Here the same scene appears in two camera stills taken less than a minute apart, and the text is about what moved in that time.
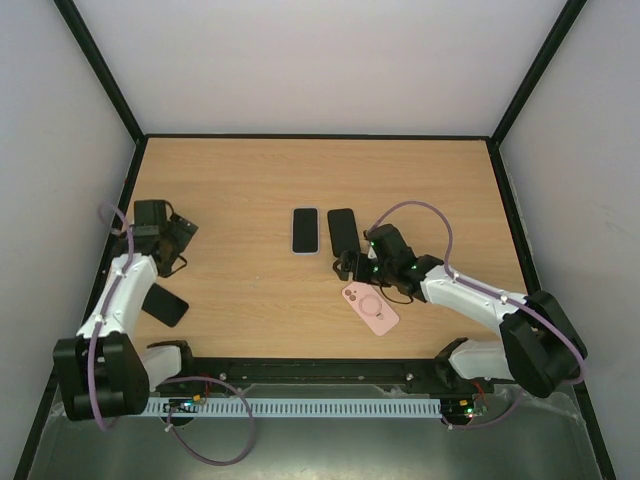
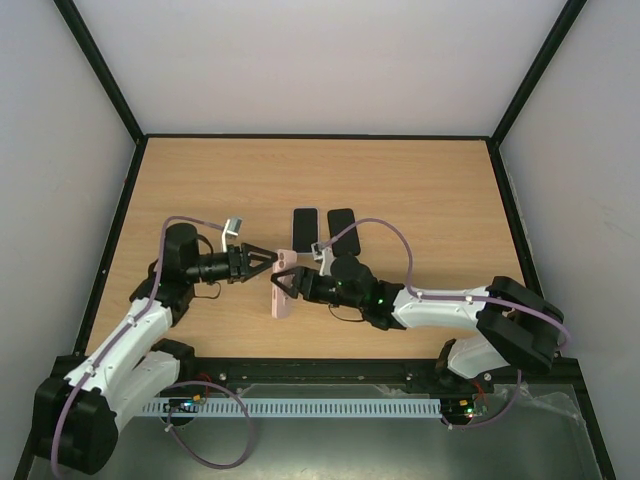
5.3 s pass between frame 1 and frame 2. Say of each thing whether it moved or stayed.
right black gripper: moved
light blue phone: stayed
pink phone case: moved
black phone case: stayed
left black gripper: moved
